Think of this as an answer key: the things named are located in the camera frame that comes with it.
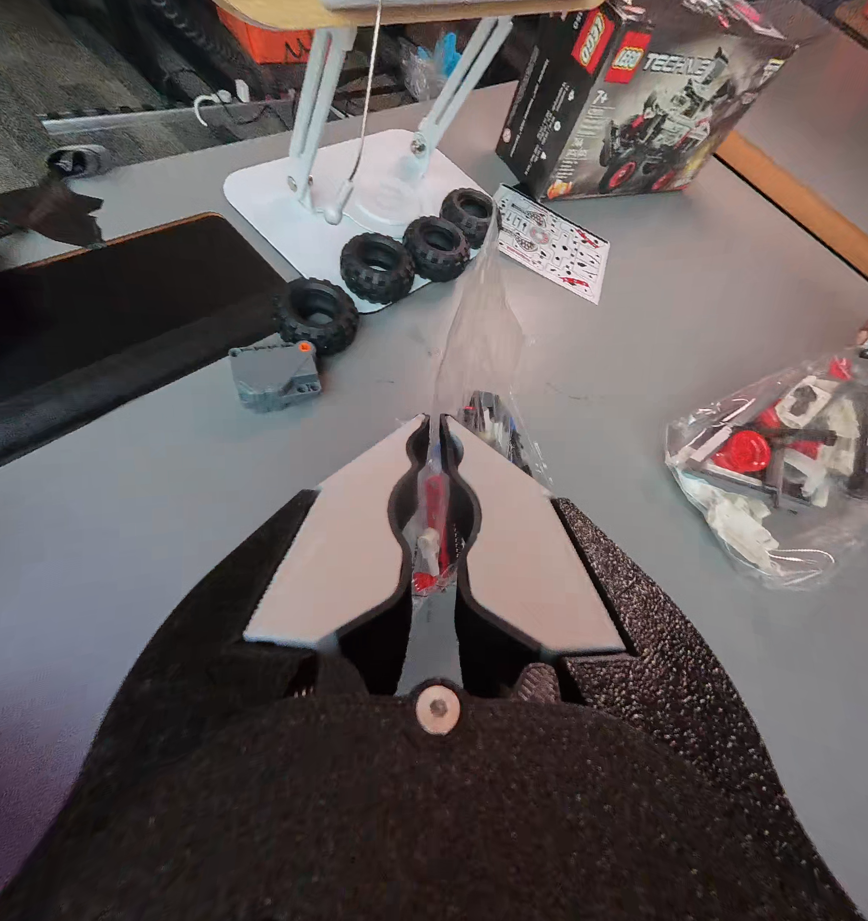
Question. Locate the black toy tyre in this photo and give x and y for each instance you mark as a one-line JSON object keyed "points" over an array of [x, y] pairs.
{"points": [[477, 227], [391, 284], [333, 334], [452, 263]]}

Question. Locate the clear bag of red white parts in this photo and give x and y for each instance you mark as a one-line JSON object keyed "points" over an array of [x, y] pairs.
{"points": [[765, 468]]}

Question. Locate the clear bag of mixed parts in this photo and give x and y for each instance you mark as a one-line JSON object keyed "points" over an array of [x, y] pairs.
{"points": [[484, 324]]}

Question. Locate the white sticker sheet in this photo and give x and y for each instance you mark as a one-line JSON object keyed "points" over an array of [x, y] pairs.
{"points": [[556, 244]]}

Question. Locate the orange storage box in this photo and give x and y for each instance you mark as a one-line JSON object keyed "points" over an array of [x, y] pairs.
{"points": [[261, 39]]}

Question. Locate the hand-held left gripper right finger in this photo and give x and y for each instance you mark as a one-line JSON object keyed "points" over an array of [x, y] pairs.
{"points": [[542, 575]]}

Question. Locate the grey toy motor block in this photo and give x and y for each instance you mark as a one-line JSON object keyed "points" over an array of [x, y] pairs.
{"points": [[276, 374]]}

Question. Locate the white book stand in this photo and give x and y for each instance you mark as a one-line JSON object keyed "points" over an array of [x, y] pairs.
{"points": [[276, 194]]}

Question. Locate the grey table with wooden edge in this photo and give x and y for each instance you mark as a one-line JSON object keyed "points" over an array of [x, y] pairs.
{"points": [[822, 101]]}

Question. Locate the black toy truck box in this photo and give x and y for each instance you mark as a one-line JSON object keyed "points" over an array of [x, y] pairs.
{"points": [[621, 108]]}

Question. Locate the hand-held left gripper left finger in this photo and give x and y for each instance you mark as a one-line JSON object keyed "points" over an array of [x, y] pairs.
{"points": [[326, 568]]}

